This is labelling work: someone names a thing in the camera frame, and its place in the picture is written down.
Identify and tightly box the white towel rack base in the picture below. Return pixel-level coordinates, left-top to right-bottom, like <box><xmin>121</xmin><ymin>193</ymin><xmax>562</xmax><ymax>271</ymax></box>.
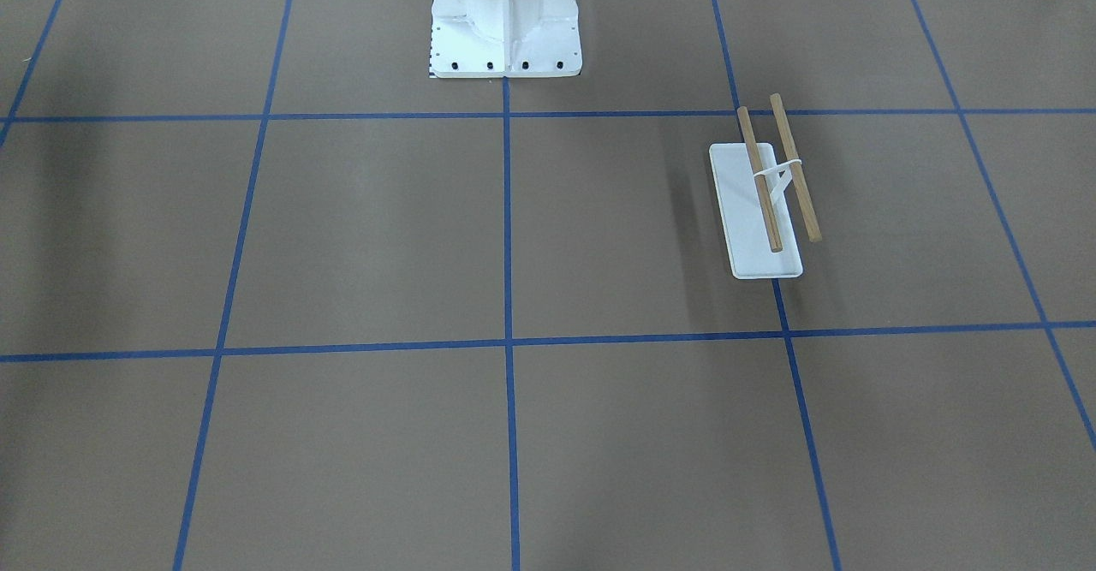
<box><xmin>709</xmin><ymin>142</ymin><xmax>803</xmax><ymax>281</ymax></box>

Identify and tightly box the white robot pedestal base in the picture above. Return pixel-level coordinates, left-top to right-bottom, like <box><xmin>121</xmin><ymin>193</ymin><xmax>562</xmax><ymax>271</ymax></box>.
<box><xmin>429</xmin><ymin>0</ymin><xmax>583</xmax><ymax>79</ymax></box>

